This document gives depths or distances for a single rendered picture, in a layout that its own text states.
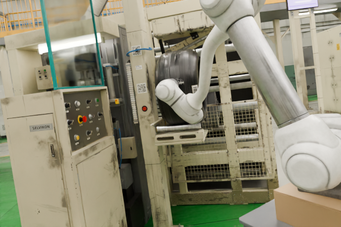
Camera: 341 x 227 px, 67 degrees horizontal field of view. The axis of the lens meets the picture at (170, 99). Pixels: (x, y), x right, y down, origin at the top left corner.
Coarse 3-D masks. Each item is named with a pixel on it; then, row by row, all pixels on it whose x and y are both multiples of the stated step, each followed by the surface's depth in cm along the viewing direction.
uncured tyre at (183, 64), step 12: (168, 60) 181; (180, 60) 178; (192, 60) 178; (156, 72) 181; (168, 72) 176; (180, 72) 173; (192, 72) 173; (156, 84) 179; (180, 84) 172; (192, 84) 172; (156, 96) 181; (168, 108) 178; (204, 108) 206; (168, 120) 186; (180, 120) 184
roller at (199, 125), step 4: (180, 124) 189; (184, 124) 188; (188, 124) 187; (192, 124) 186; (196, 124) 185; (200, 124) 184; (156, 128) 192; (160, 128) 191; (164, 128) 190; (168, 128) 189; (172, 128) 189; (176, 128) 188; (180, 128) 187; (184, 128) 187; (188, 128) 186; (192, 128) 186; (196, 128) 186; (200, 128) 186
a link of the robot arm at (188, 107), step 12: (216, 36) 112; (228, 36) 111; (204, 48) 117; (216, 48) 117; (204, 60) 119; (204, 72) 122; (204, 84) 125; (192, 96) 131; (204, 96) 129; (180, 108) 133; (192, 108) 131; (192, 120) 134
